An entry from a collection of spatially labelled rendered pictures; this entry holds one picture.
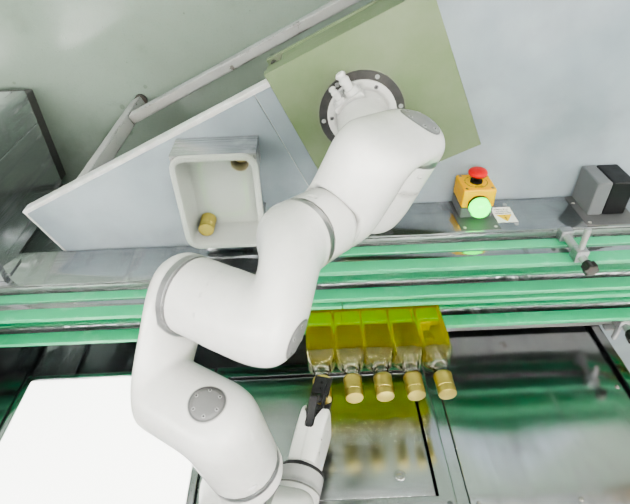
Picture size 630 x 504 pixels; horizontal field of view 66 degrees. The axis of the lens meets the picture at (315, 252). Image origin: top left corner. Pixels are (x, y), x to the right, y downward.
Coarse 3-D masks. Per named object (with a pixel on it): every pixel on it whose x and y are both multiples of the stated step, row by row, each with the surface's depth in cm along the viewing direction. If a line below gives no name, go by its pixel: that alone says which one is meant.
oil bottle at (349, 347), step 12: (336, 312) 103; (348, 312) 103; (336, 324) 100; (348, 324) 100; (360, 324) 100; (336, 336) 98; (348, 336) 97; (360, 336) 97; (336, 348) 96; (348, 348) 95; (360, 348) 95; (336, 360) 96; (348, 360) 94; (360, 360) 94
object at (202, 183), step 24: (192, 168) 103; (216, 168) 103; (192, 192) 106; (216, 192) 107; (240, 192) 107; (192, 216) 106; (216, 216) 111; (240, 216) 111; (192, 240) 106; (216, 240) 108; (240, 240) 107
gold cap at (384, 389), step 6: (384, 372) 92; (378, 378) 91; (384, 378) 91; (390, 378) 91; (378, 384) 90; (384, 384) 90; (390, 384) 90; (378, 390) 89; (384, 390) 89; (390, 390) 89; (378, 396) 89; (384, 396) 89; (390, 396) 89
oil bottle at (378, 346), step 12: (360, 312) 103; (372, 312) 102; (384, 312) 102; (372, 324) 100; (384, 324) 100; (372, 336) 97; (384, 336) 97; (372, 348) 95; (384, 348) 95; (372, 360) 94; (384, 360) 94
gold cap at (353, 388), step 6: (348, 378) 91; (354, 378) 91; (360, 378) 92; (348, 384) 90; (354, 384) 90; (360, 384) 90; (348, 390) 89; (354, 390) 89; (360, 390) 89; (348, 396) 89; (354, 396) 89; (360, 396) 89; (354, 402) 90
